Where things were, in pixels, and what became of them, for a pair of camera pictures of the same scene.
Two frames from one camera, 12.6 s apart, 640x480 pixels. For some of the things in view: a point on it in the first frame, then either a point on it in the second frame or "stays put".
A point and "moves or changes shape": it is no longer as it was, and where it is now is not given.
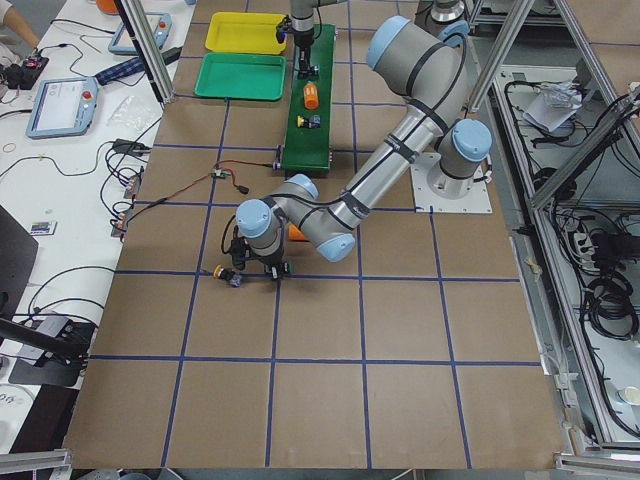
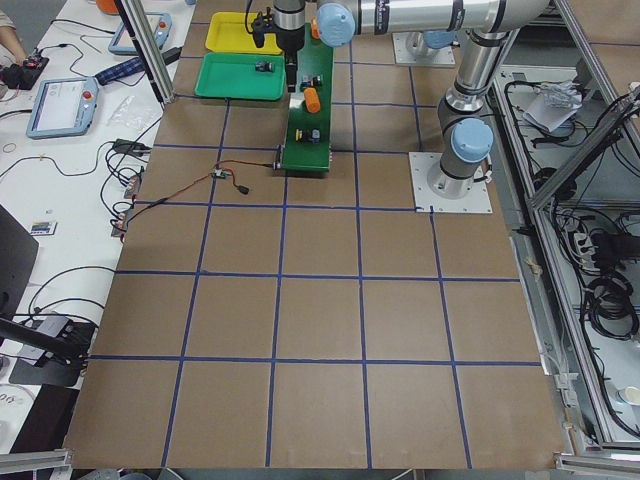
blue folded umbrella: (133, 66) stays put
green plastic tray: (245, 76) stays put
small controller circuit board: (219, 172) stays put
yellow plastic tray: (245, 32) stays put
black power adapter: (171, 55) stays put
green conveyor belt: (308, 134) stays put
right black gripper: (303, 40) to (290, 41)
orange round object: (107, 7) stays put
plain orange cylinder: (295, 234) to (312, 100)
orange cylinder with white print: (311, 96) moves or changes shape
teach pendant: (63, 107) stays put
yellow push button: (232, 277) to (308, 135)
